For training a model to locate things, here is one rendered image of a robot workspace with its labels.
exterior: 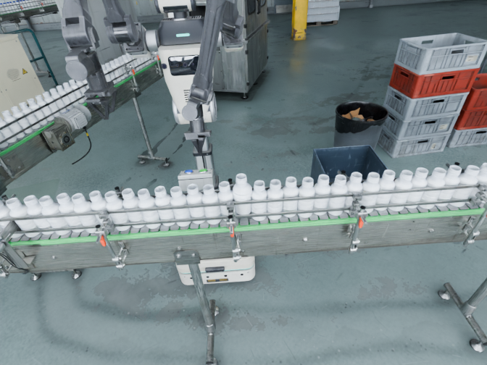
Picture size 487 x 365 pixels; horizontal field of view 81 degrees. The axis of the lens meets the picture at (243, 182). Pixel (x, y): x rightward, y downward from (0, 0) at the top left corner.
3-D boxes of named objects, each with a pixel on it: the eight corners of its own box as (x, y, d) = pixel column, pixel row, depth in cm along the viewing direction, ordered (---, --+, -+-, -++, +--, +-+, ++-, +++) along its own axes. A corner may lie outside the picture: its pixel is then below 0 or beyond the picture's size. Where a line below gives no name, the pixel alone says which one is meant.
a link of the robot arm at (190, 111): (214, 91, 109) (193, 83, 109) (209, 92, 98) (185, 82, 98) (205, 121, 113) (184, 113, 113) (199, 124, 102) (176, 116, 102)
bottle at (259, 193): (248, 217, 110) (247, 184, 100) (256, 208, 114) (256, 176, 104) (261, 224, 107) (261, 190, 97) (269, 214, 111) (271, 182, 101)
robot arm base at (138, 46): (145, 51, 130) (141, 23, 128) (138, 45, 122) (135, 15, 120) (125, 52, 130) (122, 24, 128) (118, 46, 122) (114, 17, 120)
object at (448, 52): (419, 75, 252) (427, 48, 238) (392, 62, 284) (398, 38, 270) (481, 67, 258) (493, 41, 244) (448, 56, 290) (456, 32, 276)
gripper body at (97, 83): (85, 99, 90) (75, 75, 85) (96, 87, 98) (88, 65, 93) (105, 98, 90) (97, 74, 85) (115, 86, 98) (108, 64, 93)
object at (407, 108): (404, 121, 279) (411, 99, 265) (381, 105, 311) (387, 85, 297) (461, 114, 285) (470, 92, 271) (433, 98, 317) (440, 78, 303)
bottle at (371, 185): (375, 214, 108) (386, 179, 98) (359, 214, 108) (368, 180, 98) (369, 203, 113) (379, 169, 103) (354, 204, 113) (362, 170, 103)
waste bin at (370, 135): (333, 182, 281) (344, 123, 242) (322, 157, 317) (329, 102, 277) (380, 179, 281) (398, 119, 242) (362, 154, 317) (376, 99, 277)
